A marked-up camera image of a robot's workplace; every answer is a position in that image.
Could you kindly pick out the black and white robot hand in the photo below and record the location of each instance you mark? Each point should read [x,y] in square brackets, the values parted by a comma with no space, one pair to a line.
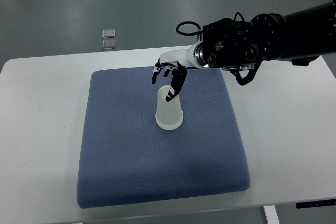
[177,62]

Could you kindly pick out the white paper cup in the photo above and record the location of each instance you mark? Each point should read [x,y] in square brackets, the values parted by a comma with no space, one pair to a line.
[168,113]
[169,127]

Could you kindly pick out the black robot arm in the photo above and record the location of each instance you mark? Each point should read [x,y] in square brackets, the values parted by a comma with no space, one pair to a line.
[300,38]

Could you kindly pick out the white paper cup on mat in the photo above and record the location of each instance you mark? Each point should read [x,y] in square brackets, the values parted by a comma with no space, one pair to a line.
[169,127]

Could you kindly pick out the lower metal floor plate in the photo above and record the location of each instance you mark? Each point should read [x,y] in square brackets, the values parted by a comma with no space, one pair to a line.
[109,44]

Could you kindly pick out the metal floor plate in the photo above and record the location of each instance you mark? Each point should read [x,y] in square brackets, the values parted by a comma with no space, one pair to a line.
[109,44]
[108,33]

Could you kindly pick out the upper metal floor plate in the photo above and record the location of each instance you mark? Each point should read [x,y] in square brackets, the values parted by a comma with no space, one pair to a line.
[108,33]

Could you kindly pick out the blue textured cushion mat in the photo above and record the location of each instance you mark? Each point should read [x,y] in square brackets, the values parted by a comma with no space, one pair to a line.
[126,158]

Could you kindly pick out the white table leg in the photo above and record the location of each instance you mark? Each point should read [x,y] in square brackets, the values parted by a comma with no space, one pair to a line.
[271,215]

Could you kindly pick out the black table control panel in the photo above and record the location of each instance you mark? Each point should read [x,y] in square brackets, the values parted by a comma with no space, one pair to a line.
[318,203]

